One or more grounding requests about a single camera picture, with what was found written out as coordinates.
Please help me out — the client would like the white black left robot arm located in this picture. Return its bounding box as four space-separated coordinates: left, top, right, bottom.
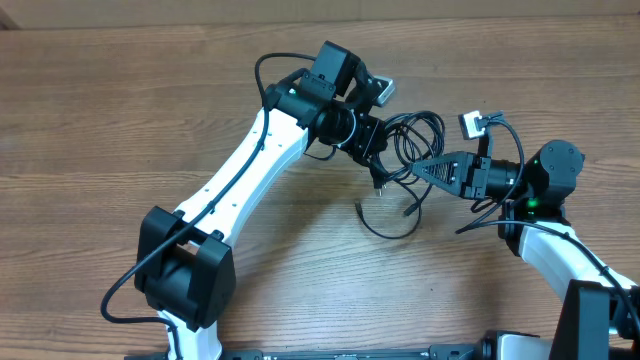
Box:
134 42 395 359

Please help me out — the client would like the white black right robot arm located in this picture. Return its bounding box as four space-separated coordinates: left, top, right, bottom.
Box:
411 140 639 359

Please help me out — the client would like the black cable bundle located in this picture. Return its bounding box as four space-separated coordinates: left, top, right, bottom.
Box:
353 109 447 240

